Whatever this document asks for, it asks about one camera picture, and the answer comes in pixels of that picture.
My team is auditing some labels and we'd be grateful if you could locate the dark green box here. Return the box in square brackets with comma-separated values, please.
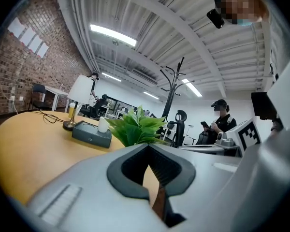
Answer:
[71, 120, 113, 149]

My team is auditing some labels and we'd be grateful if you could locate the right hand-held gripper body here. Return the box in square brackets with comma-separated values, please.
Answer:
[178, 116, 262, 158]

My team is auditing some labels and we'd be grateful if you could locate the white paper sheet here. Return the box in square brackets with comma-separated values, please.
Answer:
[37, 43, 50, 58]
[7, 17, 26, 37]
[20, 27, 37, 46]
[29, 35, 43, 53]

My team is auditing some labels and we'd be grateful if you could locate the black coat rack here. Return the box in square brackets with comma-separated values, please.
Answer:
[159, 56, 196, 121]

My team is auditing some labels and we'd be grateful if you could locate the thin white cable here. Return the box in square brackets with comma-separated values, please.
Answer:
[10, 98, 19, 114]

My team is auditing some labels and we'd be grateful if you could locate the black swivel office chair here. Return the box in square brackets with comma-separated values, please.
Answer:
[80, 94, 110, 118]

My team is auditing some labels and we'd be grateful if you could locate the white shade table lamp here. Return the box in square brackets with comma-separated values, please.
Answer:
[62, 74, 95, 131]

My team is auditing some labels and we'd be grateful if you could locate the person's head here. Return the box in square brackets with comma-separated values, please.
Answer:
[214, 0, 271, 27]

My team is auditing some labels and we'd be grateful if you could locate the long ceiling light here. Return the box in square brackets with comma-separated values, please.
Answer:
[101, 72, 122, 83]
[181, 78, 203, 98]
[143, 91, 160, 100]
[89, 24, 138, 47]

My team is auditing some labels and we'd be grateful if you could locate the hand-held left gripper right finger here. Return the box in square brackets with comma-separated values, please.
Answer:
[148, 143, 242, 232]

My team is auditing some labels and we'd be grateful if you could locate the small white table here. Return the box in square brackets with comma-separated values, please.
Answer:
[44, 85, 70, 113]

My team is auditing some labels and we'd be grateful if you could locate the yellow drink cup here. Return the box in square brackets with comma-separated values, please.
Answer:
[68, 102, 77, 119]

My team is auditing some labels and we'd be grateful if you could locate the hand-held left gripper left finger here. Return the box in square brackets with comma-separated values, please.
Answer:
[26, 143, 171, 232]

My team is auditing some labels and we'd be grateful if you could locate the black folding chair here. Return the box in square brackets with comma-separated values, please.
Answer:
[27, 83, 52, 111]

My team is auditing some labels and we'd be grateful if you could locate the black lamp cable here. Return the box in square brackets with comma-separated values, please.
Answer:
[30, 109, 66, 125]

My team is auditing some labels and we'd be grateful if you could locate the white mug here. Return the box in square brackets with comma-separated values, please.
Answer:
[97, 116, 111, 133]

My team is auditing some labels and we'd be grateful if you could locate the green plant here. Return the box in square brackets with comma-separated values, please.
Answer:
[105, 104, 170, 147]

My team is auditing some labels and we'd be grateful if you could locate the person's grey shirt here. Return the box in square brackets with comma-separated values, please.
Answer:
[265, 20, 290, 131]

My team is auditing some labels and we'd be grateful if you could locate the black head-mounted camera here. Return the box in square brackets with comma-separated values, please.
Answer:
[206, 8, 225, 29]

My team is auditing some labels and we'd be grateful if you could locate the black chest monitor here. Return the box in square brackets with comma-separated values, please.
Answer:
[250, 91, 278, 121]

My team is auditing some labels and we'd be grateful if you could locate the black office chair with headrest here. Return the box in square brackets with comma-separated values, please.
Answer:
[172, 109, 189, 148]

